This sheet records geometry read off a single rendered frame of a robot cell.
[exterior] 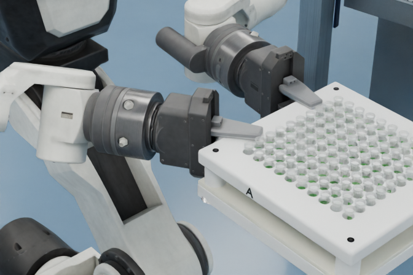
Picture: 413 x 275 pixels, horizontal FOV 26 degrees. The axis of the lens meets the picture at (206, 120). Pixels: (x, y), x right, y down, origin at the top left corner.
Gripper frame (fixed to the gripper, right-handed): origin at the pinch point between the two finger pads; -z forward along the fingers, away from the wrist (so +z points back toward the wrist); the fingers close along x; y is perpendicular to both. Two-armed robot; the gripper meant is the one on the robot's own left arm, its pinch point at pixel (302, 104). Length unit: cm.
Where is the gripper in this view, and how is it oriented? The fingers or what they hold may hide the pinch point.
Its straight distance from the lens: 118.0
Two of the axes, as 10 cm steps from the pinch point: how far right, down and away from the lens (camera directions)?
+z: -5.5, -4.5, 7.1
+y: -8.4, 3.0, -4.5
